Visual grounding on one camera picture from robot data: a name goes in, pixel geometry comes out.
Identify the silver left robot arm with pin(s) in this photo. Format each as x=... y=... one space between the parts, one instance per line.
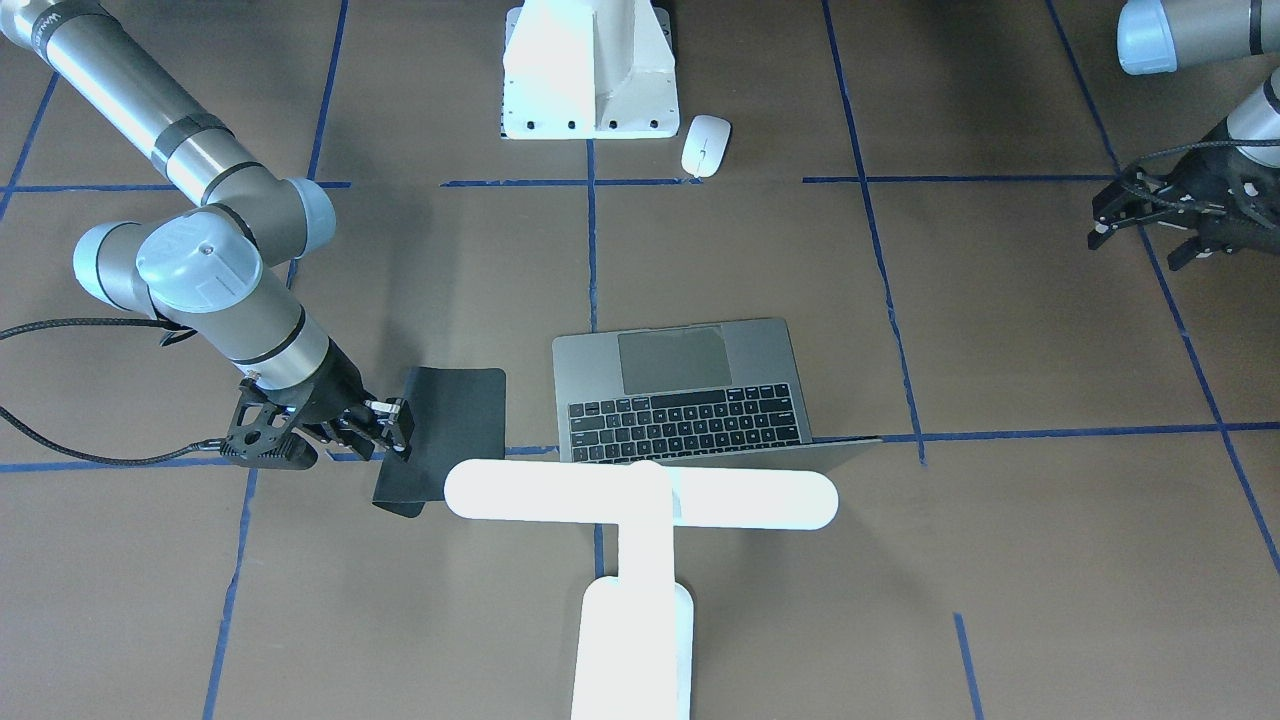
x=1163 y=37

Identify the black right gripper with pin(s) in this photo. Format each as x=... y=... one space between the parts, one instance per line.
x=337 y=393

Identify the black mouse pad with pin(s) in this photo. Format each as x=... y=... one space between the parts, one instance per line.
x=458 y=415

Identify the grey laptop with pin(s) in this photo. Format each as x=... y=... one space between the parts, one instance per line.
x=709 y=395

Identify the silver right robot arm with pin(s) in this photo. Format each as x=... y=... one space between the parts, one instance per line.
x=211 y=270

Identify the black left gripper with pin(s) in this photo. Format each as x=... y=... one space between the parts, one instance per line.
x=1216 y=184

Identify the white desk lamp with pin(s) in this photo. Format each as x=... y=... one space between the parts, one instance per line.
x=634 y=659

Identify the white computer mouse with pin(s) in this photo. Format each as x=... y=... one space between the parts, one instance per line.
x=705 y=146

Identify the white pedestal column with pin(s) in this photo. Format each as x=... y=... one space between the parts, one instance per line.
x=589 y=70

